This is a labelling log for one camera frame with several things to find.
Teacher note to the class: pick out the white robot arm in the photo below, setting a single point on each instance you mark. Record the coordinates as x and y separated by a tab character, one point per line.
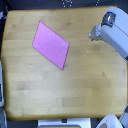
110	31

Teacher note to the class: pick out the grey panel at left edge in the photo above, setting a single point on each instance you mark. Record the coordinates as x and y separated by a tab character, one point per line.
1	87

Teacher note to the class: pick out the pink cloth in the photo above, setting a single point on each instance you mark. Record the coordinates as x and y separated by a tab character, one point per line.
50	45

